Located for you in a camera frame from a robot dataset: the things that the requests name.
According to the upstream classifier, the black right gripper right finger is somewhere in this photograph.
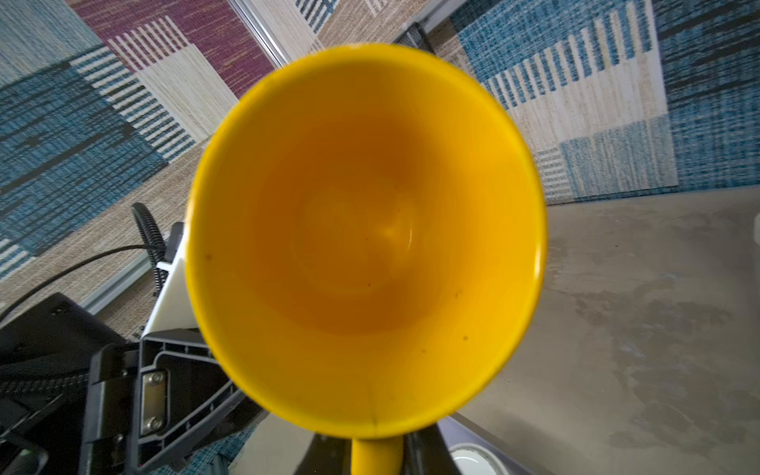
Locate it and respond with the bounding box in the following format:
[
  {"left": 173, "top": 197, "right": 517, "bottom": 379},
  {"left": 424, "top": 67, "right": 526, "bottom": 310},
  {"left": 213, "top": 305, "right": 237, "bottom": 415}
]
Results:
[{"left": 402, "top": 424, "right": 460, "bottom": 475}]

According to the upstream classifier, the white upside-down mug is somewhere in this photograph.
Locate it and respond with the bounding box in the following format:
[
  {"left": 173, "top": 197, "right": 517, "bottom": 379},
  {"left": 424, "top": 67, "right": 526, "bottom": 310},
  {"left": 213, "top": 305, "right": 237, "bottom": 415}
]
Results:
[{"left": 448, "top": 443, "right": 510, "bottom": 475}]

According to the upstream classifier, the yellow ceramic mug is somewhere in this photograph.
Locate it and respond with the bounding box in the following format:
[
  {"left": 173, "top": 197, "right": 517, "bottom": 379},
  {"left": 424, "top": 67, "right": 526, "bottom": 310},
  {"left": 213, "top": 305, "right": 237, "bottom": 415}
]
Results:
[{"left": 185, "top": 44, "right": 547, "bottom": 474}]

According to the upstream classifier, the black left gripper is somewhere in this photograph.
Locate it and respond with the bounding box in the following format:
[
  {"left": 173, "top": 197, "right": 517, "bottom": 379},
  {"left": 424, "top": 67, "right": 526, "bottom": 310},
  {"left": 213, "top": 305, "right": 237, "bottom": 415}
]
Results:
[{"left": 78, "top": 330, "right": 264, "bottom": 474}]

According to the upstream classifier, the lavender silicone mat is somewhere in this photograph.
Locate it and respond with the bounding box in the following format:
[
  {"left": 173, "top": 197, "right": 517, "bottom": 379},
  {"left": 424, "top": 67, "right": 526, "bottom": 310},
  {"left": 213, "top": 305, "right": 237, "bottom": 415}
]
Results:
[{"left": 437, "top": 416, "right": 534, "bottom": 475}]

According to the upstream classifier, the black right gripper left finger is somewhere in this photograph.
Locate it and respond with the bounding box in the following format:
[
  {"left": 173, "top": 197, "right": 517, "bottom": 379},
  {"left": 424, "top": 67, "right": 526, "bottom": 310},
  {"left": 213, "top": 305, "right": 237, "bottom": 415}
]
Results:
[{"left": 294, "top": 433, "right": 352, "bottom": 475}]

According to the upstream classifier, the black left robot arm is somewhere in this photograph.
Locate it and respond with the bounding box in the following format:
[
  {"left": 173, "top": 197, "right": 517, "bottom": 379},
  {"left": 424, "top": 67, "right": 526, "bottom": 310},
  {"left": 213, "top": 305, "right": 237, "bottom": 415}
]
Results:
[{"left": 1, "top": 203, "right": 266, "bottom": 474}]

